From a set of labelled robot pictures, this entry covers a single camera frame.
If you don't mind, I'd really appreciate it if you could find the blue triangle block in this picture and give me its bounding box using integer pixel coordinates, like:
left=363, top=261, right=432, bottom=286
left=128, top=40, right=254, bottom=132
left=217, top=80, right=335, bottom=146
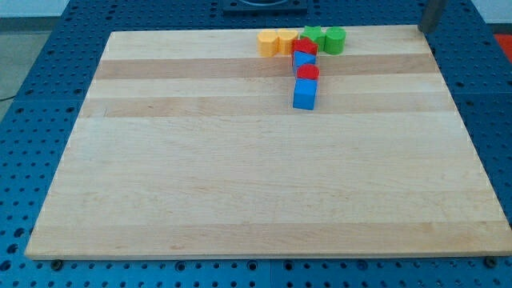
left=292, top=50, right=317, bottom=74

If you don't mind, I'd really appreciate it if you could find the yellow block left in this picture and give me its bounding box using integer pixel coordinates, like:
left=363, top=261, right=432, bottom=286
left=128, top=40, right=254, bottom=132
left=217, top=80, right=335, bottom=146
left=257, top=30, right=279, bottom=58

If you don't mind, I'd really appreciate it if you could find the green star block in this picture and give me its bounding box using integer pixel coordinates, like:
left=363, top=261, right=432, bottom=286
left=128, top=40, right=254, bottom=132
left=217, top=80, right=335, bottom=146
left=300, top=26, right=326, bottom=52

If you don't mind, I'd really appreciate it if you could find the yellow heart block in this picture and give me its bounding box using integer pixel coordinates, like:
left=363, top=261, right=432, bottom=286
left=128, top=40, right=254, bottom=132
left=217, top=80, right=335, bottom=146
left=277, top=28, right=298, bottom=55

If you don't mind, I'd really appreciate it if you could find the green cylinder block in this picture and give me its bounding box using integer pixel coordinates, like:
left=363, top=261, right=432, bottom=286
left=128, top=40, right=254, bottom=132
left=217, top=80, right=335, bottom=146
left=324, top=26, right=346, bottom=55

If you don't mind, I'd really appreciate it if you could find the large wooden board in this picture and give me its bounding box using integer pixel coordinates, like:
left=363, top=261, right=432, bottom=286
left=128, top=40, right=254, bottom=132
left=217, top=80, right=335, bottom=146
left=26, top=25, right=511, bottom=260

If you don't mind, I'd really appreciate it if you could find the red round block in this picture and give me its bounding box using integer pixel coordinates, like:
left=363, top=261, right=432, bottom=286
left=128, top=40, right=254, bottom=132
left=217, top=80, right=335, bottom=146
left=295, top=64, right=320, bottom=80

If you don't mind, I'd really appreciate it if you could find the red pentagon block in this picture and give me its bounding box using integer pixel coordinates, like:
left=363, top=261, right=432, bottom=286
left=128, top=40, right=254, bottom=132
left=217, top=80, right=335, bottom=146
left=292, top=38, right=318, bottom=55

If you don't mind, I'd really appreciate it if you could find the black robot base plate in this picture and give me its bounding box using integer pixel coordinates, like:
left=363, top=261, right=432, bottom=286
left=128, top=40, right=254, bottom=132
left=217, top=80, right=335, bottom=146
left=219, top=0, right=308, bottom=14

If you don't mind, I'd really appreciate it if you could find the blue cube block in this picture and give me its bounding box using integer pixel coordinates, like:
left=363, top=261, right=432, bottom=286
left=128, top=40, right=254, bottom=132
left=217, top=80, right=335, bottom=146
left=293, top=78, right=318, bottom=110

